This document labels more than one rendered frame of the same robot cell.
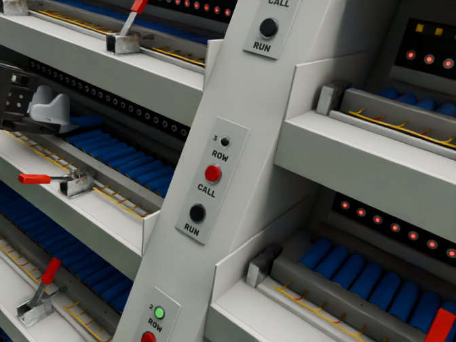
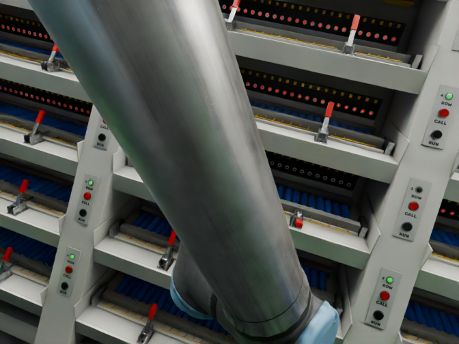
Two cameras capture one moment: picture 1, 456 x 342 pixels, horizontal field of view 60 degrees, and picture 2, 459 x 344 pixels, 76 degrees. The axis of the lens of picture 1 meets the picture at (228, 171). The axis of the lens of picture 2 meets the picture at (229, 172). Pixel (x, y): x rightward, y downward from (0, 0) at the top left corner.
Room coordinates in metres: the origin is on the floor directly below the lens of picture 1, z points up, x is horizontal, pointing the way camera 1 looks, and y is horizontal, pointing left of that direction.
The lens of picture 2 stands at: (-0.04, 0.56, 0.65)
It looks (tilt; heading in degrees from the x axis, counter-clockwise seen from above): 4 degrees down; 340
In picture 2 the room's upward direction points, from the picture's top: 16 degrees clockwise
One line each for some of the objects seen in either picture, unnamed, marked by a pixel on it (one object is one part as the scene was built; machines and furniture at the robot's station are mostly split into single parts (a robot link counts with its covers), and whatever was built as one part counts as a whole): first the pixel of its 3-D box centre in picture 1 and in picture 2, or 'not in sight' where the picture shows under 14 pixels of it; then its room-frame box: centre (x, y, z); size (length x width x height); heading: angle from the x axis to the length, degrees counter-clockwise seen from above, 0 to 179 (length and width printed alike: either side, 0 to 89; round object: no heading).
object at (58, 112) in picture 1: (59, 112); not in sight; (0.58, 0.27, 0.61); 0.09 x 0.03 x 0.06; 147
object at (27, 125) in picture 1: (27, 123); not in sight; (0.54, 0.29, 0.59); 0.09 x 0.05 x 0.02; 147
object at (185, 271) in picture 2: not in sight; (212, 265); (0.34, 0.41, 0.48); 0.12 x 0.09 x 0.12; 24
